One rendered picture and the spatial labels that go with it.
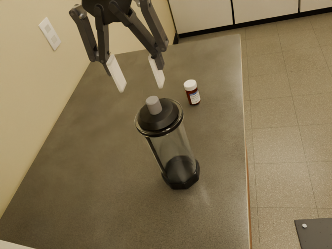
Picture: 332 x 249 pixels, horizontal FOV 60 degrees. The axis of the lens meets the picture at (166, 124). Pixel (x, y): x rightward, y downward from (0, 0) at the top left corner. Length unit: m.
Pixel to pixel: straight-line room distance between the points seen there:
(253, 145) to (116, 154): 1.29
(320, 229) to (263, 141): 0.66
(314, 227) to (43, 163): 1.33
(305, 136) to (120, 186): 1.50
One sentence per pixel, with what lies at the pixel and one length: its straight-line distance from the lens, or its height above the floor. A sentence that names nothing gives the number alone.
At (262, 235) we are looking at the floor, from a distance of 1.70.
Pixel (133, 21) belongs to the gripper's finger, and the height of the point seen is 1.38.
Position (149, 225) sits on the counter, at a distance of 0.73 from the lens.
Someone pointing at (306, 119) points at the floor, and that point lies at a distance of 2.19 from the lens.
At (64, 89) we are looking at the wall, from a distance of 1.30.
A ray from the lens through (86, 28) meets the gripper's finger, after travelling 0.53.
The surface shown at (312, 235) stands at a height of 0.01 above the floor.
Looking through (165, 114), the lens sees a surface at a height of 1.18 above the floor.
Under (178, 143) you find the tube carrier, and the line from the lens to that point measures 0.63.
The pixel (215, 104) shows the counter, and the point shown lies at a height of 0.94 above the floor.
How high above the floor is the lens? 1.56
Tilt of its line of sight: 43 degrees down
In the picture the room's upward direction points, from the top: 21 degrees counter-clockwise
